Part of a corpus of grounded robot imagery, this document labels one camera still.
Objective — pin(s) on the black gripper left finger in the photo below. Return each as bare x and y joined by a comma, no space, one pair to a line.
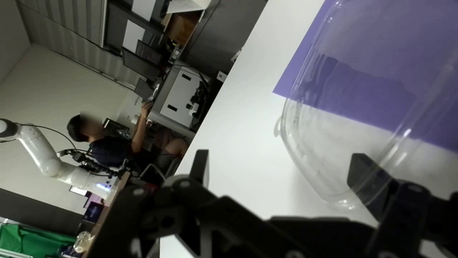
200,166

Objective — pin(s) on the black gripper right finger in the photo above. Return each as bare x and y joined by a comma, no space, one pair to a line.
370,184

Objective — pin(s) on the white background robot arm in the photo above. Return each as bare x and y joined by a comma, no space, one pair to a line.
41,152

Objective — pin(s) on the seated person in dark shirt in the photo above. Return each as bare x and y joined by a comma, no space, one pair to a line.
115,148

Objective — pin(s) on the brown wooden desk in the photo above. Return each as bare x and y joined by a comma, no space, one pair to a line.
111,202

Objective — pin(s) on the dark computer monitor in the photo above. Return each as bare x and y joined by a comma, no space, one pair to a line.
145,52

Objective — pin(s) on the grey window blinds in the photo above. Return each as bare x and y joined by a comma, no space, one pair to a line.
72,43

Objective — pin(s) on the green cloth backdrop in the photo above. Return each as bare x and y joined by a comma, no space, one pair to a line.
29,241

